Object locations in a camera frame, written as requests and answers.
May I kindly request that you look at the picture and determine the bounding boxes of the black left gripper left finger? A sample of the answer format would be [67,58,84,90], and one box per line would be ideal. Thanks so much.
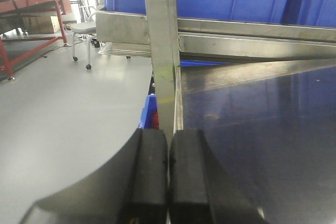
[21,129,167,223]

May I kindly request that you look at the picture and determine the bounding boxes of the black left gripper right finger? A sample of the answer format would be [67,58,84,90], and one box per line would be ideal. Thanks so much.
[169,130,267,223]

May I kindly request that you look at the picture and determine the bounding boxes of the blue bin lower shelf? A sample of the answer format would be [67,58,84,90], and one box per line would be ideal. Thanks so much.
[139,94,159,129]

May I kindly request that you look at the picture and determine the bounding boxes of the grey rolling stool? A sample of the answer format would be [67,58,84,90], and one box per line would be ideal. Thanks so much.
[70,5,104,70]

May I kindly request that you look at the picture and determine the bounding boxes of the red metal workbench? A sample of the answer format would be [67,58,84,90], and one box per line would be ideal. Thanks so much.
[1,0,71,81]

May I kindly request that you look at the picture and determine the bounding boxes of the cardboard box under workbench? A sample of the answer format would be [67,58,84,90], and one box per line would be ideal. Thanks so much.
[23,16,60,34]

